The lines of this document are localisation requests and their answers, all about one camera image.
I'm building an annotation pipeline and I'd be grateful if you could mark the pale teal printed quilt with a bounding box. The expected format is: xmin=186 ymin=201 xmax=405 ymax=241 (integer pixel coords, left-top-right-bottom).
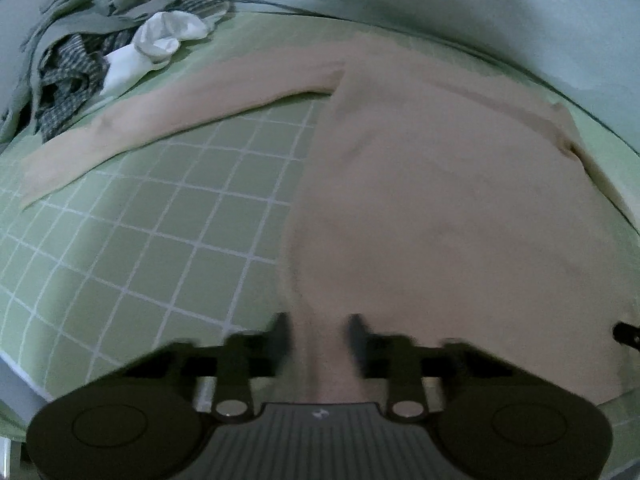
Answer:
xmin=0 ymin=0 xmax=640 ymax=161

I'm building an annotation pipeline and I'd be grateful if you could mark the grey checked garment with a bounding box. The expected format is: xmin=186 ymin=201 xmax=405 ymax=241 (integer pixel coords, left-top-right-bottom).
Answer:
xmin=34 ymin=0 xmax=232 ymax=142

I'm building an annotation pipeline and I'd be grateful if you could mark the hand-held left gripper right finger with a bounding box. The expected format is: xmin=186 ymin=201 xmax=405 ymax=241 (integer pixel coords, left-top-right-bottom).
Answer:
xmin=347 ymin=314 xmax=517 ymax=421

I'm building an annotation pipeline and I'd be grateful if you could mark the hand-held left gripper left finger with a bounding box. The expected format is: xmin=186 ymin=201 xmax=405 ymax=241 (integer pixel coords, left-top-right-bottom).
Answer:
xmin=124 ymin=313 xmax=294 ymax=422

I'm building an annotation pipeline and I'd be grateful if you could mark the white garment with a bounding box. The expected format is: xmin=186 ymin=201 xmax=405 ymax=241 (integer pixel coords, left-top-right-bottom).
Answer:
xmin=101 ymin=11 xmax=209 ymax=97

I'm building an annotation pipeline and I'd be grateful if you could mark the green grid bed sheet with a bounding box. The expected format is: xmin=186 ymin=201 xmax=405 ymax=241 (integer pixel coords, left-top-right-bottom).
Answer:
xmin=0 ymin=7 xmax=640 ymax=441

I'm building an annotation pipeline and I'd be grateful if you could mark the beige long-sleeve garment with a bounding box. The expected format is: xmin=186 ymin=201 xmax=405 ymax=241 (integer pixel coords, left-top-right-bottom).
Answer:
xmin=20 ymin=30 xmax=640 ymax=406

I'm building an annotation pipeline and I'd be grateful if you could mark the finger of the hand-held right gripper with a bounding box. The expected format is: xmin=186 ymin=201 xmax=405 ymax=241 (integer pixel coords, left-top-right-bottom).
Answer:
xmin=612 ymin=321 xmax=640 ymax=349

